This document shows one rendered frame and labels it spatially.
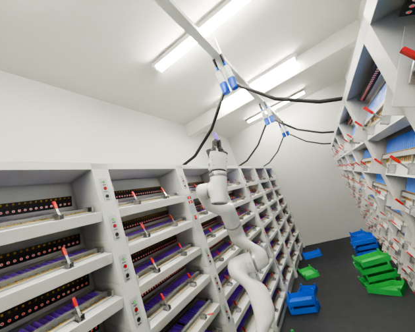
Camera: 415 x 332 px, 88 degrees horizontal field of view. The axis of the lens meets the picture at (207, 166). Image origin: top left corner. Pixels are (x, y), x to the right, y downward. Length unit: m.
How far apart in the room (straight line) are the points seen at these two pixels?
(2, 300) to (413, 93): 1.28
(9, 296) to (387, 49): 1.29
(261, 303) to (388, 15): 1.11
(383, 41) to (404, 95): 0.15
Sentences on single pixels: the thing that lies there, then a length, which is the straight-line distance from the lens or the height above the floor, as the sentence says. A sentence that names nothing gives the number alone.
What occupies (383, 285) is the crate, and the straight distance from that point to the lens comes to 3.22.
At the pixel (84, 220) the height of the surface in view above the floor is 1.53.
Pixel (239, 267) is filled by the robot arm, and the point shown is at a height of 1.06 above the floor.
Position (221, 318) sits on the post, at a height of 0.65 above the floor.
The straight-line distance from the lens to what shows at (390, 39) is 0.75.
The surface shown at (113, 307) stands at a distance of 1.18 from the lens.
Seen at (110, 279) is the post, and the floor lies 1.24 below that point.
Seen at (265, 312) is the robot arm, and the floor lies 0.89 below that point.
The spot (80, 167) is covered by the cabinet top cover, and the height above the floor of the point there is 1.79.
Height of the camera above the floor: 1.39
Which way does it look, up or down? 11 degrees up
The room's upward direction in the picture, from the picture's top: 20 degrees counter-clockwise
